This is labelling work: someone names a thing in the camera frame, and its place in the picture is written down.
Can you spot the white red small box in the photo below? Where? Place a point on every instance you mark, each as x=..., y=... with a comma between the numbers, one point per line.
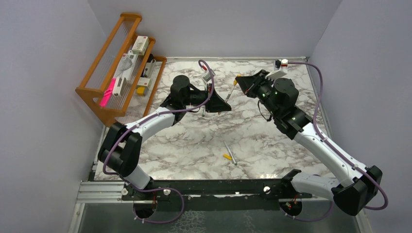
x=144, y=82

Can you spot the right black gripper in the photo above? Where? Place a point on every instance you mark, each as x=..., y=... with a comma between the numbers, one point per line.
x=249, y=84

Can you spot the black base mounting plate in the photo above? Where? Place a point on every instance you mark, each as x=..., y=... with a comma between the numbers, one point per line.
x=178, y=202

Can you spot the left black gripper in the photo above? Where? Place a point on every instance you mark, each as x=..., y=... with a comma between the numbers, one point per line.
x=215, y=104

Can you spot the aluminium rail frame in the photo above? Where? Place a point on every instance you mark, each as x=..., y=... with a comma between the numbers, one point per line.
x=96, y=193

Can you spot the yellow pen cap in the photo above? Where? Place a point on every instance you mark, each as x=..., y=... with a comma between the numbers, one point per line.
x=235, y=82
x=227, y=157

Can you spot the white box top shelf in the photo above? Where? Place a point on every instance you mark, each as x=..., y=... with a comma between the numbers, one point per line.
x=140, y=45

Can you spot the white blister pack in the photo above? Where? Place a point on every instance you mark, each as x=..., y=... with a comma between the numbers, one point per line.
x=126, y=65

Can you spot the white box beside pink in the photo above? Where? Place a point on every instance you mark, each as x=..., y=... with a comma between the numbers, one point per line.
x=119, y=86

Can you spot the wooden rack shelf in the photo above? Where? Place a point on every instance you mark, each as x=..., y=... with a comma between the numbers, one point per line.
x=97, y=87

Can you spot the yellow small block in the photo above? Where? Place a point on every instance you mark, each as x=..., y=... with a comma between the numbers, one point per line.
x=142, y=91

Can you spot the pink highlighter item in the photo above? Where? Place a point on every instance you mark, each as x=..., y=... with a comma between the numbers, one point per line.
x=108, y=93

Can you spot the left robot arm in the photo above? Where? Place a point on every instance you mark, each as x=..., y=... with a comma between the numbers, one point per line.
x=121, y=147

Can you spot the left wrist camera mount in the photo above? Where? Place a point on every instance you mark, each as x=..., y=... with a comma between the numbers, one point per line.
x=206, y=78

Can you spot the white marker orange end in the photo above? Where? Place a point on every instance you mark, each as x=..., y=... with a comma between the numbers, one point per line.
x=231, y=91

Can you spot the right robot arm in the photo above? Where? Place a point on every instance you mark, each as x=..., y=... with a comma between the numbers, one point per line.
x=354, y=184

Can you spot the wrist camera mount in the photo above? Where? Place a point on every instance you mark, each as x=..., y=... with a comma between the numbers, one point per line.
x=206, y=78
x=281, y=69

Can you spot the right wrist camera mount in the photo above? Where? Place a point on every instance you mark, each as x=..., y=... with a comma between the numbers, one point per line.
x=281, y=69

